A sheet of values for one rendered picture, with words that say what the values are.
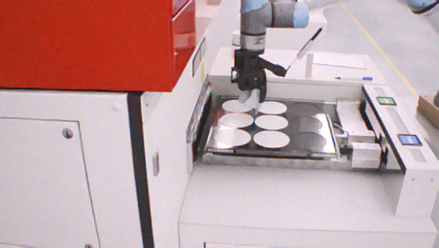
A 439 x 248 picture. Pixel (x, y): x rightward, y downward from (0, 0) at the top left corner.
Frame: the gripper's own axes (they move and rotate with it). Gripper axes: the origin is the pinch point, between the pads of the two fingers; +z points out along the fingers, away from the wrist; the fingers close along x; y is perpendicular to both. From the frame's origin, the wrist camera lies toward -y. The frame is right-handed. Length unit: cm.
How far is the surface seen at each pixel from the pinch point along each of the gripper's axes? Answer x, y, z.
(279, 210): 35.3, 13.3, 9.9
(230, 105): -10.4, 3.5, 2.0
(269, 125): 7.2, -0.2, 2.0
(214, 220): 31.6, 29.1, 9.9
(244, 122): 2.3, 5.6, 1.9
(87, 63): 41, 55, -35
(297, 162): 20.8, -1.7, 8.1
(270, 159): 16.7, 4.9, 7.4
